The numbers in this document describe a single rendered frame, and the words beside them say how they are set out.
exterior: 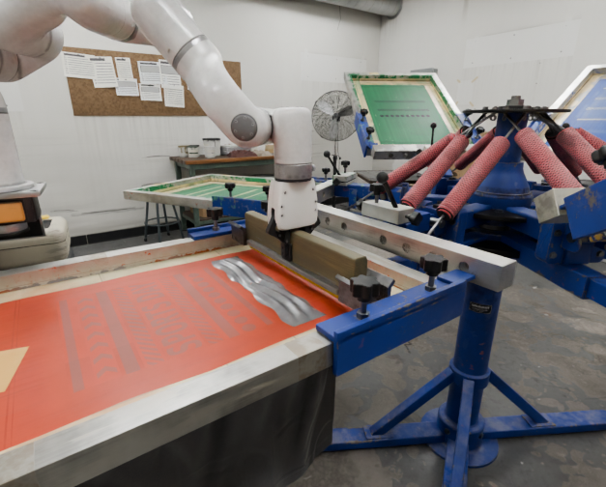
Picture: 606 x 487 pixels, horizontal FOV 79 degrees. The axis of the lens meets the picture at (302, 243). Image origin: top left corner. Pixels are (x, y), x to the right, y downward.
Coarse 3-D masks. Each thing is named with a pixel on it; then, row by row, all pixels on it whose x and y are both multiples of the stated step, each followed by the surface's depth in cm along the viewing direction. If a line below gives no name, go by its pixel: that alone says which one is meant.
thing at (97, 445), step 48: (192, 240) 93; (336, 240) 93; (0, 288) 72; (192, 384) 43; (240, 384) 43; (288, 384) 48; (96, 432) 36; (144, 432) 37; (0, 480) 31; (48, 480) 33
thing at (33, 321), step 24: (192, 264) 87; (264, 264) 87; (72, 288) 75; (96, 288) 75; (240, 288) 75; (0, 312) 65; (24, 312) 65; (48, 312) 65; (0, 336) 58; (24, 336) 58; (48, 336) 58
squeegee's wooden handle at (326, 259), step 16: (256, 224) 88; (256, 240) 90; (272, 240) 84; (304, 240) 73; (320, 240) 71; (304, 256) 74; (320, 256) 69; (336, 256) 65; (352, 256) 62; (320, 272) 70; (336, 272) 66; (352, 272) 62
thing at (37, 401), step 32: (288, 288) 75; (320, 320) 63; (32, 352) 54; (192, 352) 54; (224, 352) 54; (32, 384) 48; (64, 384) 48; (128, 384) 48; (160, 384) 48; (0, 416) 42; (32, 416) 42; (64, 416) 42; (0, 448) 38
